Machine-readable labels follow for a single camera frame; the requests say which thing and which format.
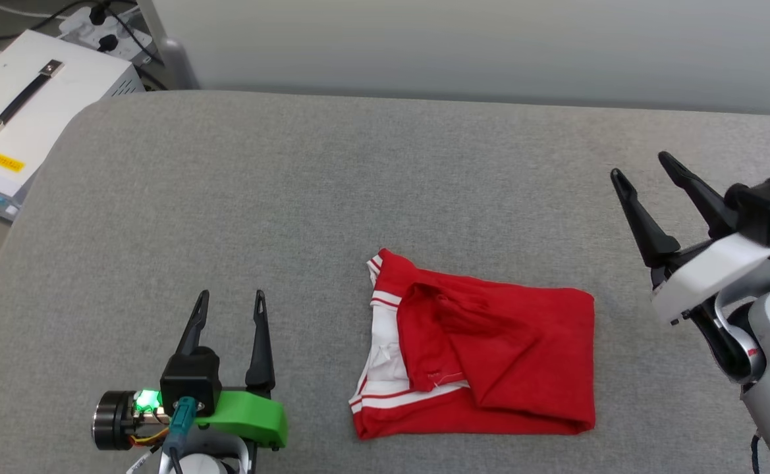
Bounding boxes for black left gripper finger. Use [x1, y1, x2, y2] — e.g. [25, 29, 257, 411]
[175, 289, 211, 360]
[244, 289, 277, 391]

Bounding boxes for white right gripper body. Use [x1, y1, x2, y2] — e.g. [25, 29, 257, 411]
[650, 231, 770, 326]

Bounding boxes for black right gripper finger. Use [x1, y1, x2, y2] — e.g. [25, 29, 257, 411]
[658, 151, 740, 239]
[610, 168, 682, 269]

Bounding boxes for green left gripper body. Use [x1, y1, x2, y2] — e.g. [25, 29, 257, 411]
[92, 389, 289, 452]

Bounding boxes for red and white shirt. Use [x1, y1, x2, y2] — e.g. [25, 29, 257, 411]
[349, 248, 597, 441]

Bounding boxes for white partition panel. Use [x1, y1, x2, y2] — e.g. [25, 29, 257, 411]
[133, 0, 770, 118]

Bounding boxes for grey metal partition foot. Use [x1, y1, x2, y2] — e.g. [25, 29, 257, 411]
[158, 37, 201, 91]

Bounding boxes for white equipment box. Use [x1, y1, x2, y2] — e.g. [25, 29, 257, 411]
[0, 29, 146, 222]

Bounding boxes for white power strip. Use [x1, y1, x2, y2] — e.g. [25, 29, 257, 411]
[57, 3, 156, 67]

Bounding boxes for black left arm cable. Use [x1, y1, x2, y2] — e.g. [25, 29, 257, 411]
[162, 396, 197, 474]

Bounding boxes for black floor cable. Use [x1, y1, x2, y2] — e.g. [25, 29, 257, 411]
[0, 0, 169, 91]

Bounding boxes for black strap box handle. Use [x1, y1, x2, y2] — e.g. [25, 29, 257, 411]
[0, 59, 65, 141]

